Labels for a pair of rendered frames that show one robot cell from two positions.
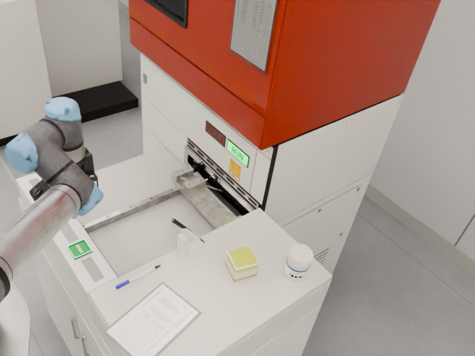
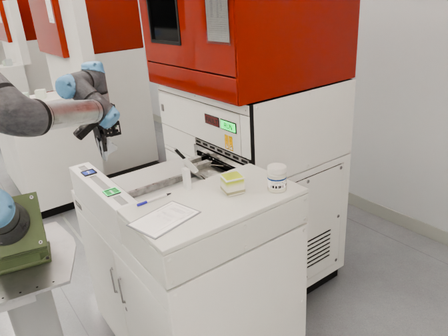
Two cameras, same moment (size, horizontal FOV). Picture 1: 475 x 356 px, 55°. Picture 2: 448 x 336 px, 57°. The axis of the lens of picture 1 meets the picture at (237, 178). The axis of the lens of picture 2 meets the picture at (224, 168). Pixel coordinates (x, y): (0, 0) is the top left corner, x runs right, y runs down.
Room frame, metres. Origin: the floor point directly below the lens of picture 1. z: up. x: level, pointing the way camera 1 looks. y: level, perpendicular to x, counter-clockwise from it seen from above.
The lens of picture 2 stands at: (-0.52, -0.25, 1.66)
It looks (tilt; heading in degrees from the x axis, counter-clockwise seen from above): 23 degrees down; 9
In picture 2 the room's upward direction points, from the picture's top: 4 degrees counter-clockwise
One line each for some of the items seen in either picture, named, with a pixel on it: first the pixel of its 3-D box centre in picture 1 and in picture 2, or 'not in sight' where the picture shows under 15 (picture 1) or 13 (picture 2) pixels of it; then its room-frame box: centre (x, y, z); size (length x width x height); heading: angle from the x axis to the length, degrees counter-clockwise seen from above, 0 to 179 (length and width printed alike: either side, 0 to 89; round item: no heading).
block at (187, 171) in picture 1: (182, 172); (193, 160); (1.34, 0.21, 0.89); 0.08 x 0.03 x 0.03; 134
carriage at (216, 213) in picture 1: (206, 202); (211, 175); (1.23, 0.10, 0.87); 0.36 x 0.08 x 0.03; 44
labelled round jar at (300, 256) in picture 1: (297, 263); (277, 177); (0.88, -0.21, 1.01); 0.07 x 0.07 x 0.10
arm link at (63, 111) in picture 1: (63, 123); (93, 78); (0.86, 0.42, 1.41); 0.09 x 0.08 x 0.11; 163
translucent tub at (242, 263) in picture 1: (241, 263); (232, 183); (0.85, -0.05, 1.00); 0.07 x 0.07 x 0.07; 29
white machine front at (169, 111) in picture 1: (196, 133); (200, 130); (1.44, 0.18, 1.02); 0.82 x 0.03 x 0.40; 44
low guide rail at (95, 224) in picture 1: (141, 205); (161, 184); (1.19, 0.34, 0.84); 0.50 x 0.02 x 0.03; 134
